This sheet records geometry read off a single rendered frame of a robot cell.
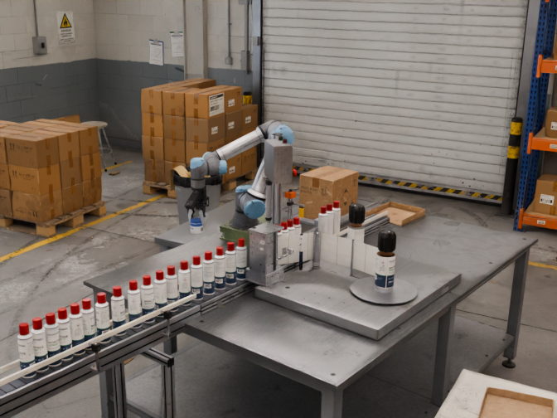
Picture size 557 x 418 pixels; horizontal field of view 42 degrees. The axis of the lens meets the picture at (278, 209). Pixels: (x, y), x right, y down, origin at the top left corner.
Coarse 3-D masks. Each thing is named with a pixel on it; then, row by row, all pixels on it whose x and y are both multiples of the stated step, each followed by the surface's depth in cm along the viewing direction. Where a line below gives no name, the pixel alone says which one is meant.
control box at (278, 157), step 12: (264, 144) 367; (276, 144) 355; (288, 144) 355; (264, 156) 368; (276, 156) 353; (288, 156) 355; (264, 168) 370; (276, 168) 355; (288, 168) 357; (276, 180) 357; (288, 180) 359
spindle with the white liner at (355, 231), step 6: (354, 204) 362; (360, 204) 362; (354, 210) 359; (360, 210) 359; (354, 216) 360; (360, 216) 360; (354, 222) 360; (360, 222) 361; (348, 228) 364; (354, 228) 362; (360, 228) 362; (348, 234) 365; (354, 234) 362; (360, 234) 362; (360, 240) 363
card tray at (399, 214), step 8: (376, 208) 462; (384, 208) 470; (392, 208) 472; (400, 208) 471; (408, 208) 467; (416, 208) 463; (392, 216) 455; (400, 216) 455; (408, 216) 455; (416, 216) 452; (400, 224) 441
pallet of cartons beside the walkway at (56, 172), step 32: (0, 128) 681; (32, 128) 678; (64, 128) 681; (96, 128) 692; (0, 160) 649; (32, 160) 630; (64, 160) 659; (96, 160) 696; (0, 192) 660; (32, 192) 641; (64, 192) 665; (96, 192) 704; (0, 224) 673; (64, 224) 681
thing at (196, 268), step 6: (192, 258) 316; (198, 258) 315; (192, 264) 317; (198, 264) 316; (192, 270) 316; (198, 270) 316; (192, 276) 317; (198, 276) 316; (192, 282) 318; (198, 282) 317; (192, 288) 319; (198, 288) 318; (198, 294) 319; (198, 300) 320
